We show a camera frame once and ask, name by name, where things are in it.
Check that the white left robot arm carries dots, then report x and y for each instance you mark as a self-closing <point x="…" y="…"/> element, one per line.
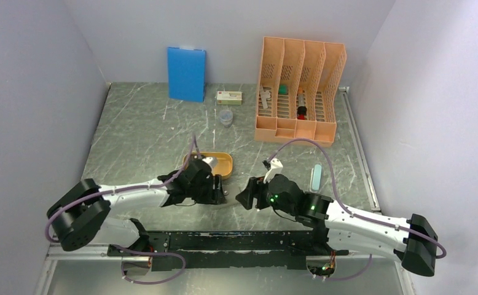
<point x="87" y="212"/>

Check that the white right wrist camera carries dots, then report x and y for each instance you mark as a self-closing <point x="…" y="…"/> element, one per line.
<point x="274" y="167"/>

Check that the black red stamp knob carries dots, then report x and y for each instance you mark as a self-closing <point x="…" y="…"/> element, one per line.
<point x="302" y="113"/>

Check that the green eraser block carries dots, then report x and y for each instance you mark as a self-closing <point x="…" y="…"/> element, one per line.
<point x="283" y="89"/>

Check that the aluminium frame rail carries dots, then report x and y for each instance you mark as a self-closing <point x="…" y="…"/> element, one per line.
<point x="91" y="271"/>

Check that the orange grey utility knife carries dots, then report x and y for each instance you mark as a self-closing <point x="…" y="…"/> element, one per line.
<point x="300" y="97"/>

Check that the light blue eraser bar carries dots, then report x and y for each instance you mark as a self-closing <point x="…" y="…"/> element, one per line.
<point x="315" y="179"/>

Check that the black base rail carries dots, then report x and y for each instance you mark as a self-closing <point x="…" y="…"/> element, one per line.
<point x="212" y="250"/>

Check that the grey metal bracket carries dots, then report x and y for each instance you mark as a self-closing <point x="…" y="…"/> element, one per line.
<point x="265" y="96"/>

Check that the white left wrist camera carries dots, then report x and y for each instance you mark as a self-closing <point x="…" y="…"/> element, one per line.
<point x="211" y="161"/>

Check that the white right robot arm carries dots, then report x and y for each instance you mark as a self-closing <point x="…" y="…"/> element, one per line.
<point x="409" y="241"/>

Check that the peach desk file organizer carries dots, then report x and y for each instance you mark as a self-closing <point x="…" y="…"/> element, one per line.
<point x="297" y="85"/>

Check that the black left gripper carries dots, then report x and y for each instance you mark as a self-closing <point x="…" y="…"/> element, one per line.
<point x="214" y="196"/>

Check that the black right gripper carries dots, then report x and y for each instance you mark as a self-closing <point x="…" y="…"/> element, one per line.
<point x="246" y="197"/>

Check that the blue upright box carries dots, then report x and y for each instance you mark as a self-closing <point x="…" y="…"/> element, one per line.
<point x="186" y="74"/>

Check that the small green white carton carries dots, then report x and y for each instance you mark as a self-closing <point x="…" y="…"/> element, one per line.
<point x="229" y="97"/>

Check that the orange oval plastic tray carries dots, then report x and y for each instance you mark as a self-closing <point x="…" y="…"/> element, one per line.
<point x="222" y="166"/>

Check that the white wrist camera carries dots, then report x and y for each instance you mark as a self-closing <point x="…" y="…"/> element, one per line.
<point x="274" y="167"/>
<point x="211" y="161"/>

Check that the clear round plastic jar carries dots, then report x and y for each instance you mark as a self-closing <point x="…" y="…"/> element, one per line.
<point x="226" y="117"/>

